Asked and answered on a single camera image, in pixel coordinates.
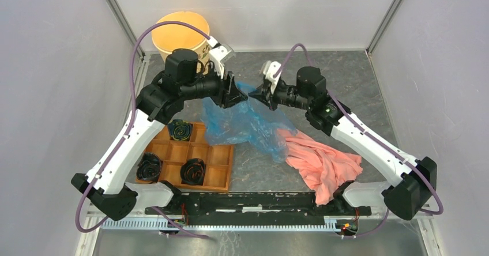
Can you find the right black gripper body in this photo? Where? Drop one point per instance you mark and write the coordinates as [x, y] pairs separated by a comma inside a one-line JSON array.
[[284, 94]]

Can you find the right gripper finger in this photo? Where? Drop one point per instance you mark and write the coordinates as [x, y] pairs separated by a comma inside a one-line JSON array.
[[262, 90], [262, 99]]

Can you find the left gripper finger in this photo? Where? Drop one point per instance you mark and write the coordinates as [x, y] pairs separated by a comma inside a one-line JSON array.
[[236, 99], [233, 90]]

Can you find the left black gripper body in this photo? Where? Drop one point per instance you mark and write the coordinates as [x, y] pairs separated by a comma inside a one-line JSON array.
[[217, 91]]

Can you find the blue plastic trash bag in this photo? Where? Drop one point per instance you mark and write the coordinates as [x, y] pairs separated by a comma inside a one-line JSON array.
[[249, 121]]

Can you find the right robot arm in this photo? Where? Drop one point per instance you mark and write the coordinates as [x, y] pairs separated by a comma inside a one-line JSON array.
[[410, 183]]

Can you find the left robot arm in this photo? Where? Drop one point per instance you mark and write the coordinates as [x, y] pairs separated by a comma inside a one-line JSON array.
[[184, 78]]

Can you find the yellow plastic trash bin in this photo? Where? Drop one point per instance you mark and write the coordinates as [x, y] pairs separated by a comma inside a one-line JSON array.
[[171, 37]]

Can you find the dark coiled roll with yellow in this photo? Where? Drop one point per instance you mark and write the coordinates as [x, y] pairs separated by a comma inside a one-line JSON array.
[[180, 130]]

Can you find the wooden compartment tray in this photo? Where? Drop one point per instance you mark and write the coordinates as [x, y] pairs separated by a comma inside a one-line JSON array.
[[218, 159]]

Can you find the black coiled roll bottom centre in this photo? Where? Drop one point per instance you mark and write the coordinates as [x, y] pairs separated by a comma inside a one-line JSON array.
[[193, 172]]

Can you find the black coiled roll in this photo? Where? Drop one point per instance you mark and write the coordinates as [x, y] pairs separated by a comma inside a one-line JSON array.
[[193, 172], [149, 168]]

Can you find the pink cloth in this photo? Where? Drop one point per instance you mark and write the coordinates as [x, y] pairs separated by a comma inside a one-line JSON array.
[[323, 168]]

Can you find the black coiled roll bottom left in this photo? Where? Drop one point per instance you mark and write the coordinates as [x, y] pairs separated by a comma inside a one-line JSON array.
[[149, 168]]

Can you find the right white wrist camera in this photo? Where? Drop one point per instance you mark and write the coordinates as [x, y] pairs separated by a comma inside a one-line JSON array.
[[272, 71]]

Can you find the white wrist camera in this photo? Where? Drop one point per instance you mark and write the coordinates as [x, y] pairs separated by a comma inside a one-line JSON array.
[[272, 71], [219, 54]]

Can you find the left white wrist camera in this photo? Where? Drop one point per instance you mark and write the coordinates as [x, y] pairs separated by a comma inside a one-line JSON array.
[[219, 54]]

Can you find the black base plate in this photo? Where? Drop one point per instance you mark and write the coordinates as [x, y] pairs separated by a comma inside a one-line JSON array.
[[255, 208]]

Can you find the aluminium frame rail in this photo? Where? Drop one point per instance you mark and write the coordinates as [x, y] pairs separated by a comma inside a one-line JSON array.
[[148, 201]]

